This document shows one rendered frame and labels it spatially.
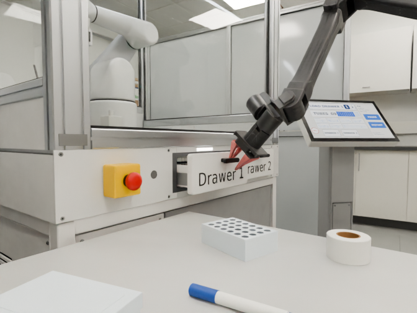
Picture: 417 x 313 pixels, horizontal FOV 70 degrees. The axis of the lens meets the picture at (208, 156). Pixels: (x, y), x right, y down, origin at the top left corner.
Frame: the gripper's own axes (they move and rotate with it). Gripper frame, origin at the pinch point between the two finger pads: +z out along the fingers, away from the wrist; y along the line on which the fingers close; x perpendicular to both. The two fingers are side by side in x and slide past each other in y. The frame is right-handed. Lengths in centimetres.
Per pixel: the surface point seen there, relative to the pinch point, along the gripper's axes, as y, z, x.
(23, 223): 11, 27, 49
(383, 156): -12, 5, -298
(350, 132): -3, -17, -93
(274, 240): -26.5, -10.2, 27.8
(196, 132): 13.1, -0.8, 7.0
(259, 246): -26.0, -9.2, 31.6
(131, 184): 0.3, 3.0, 37.1
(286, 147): 37, 34, -163
